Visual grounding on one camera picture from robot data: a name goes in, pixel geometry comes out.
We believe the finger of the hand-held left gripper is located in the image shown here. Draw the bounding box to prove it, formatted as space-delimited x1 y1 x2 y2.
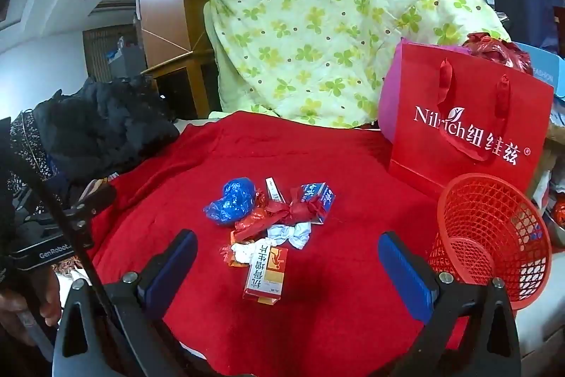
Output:
62 183 119 236

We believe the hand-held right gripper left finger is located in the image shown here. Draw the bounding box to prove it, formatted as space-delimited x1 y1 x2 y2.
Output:
53 229 199 377

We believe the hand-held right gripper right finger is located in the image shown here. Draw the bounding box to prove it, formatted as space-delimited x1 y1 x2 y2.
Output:
371 231 522 377

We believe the white and red wrapper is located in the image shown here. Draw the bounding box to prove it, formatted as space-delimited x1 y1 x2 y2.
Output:
220 229 261 269

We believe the blue plastic bag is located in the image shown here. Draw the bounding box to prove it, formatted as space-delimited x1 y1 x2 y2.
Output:
203 178 257 228

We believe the red and yellow medicine box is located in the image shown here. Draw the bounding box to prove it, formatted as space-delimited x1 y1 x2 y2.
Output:
243 245 290 306

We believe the red plastic mesh basket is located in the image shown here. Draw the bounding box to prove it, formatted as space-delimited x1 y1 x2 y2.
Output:
428 173 552 311

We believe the blue and white carton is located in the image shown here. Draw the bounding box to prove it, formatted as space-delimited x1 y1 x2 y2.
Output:
300 181 337 224

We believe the white paper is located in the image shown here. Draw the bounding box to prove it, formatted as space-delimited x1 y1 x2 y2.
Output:
267 222 313 249

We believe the small white carton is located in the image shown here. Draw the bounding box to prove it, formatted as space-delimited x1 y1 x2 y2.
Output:
265 177 287 203

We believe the person's left hand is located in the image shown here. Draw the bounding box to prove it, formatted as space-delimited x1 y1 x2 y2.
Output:
0 266 63 342

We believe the black puffer jacket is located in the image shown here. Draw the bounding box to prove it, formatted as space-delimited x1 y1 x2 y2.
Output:
33 74 182 183

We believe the dark patterned cloth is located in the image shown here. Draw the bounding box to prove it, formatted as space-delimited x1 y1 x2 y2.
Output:
9 110 58 183

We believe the red blanket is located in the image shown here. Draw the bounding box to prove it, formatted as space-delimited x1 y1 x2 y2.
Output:
86 110 490 377

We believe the red paper shopping bag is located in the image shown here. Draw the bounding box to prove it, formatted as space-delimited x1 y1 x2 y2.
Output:
377 38 556 201

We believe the red plastic bag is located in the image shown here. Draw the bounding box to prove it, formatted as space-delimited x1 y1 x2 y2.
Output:
461 33 535 73

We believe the light blue box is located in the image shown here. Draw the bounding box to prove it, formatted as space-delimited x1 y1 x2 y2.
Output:
514 41 565 99

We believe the green clover print quilt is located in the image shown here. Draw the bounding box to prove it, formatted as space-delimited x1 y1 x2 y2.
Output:
203 0 513 128

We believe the black cable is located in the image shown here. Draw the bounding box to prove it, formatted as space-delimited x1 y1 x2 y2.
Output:
0 147 115 316

